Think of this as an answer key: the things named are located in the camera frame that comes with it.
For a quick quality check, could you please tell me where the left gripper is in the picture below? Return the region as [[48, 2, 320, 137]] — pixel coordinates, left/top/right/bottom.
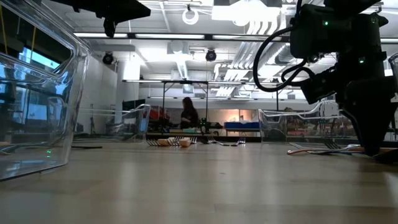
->
[[51, 0, 152, 38]]

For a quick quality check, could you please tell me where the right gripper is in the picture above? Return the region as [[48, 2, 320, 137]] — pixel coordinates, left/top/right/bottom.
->
[[337, 52, 398, 156]]

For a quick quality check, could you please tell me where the coral handled utensil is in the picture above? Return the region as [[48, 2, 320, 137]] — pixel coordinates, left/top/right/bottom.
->
[[286, 148, 313, 156]]

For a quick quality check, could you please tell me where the clear plastic bin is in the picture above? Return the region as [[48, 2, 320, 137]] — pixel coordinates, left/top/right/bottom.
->
[[257, 100, 358, 146], [74, 104, 152, 144], [0, 0, 93, 183], [387, 52, 398, 78]]

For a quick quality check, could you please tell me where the black monitor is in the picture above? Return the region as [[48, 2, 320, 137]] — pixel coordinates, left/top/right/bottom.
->
[[122, 99, 146, 111]]

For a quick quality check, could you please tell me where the red tool cabinet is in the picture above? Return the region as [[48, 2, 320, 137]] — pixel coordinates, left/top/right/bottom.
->
[[149, 105, 170, 121]]

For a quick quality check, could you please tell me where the person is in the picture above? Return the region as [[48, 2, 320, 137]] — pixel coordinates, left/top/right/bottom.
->
[[180, 96, 199, 130]]

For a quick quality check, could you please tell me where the blue storage crate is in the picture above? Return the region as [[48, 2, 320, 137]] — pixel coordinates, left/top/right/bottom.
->
[[223, 121, 261, 131]]

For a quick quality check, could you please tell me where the white ring lamp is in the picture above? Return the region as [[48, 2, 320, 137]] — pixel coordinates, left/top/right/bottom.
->
[[182, 8, 200, 26]]

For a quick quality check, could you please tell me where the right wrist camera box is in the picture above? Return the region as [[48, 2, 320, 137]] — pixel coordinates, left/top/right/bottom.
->
[[300, 67, 341, 105]]

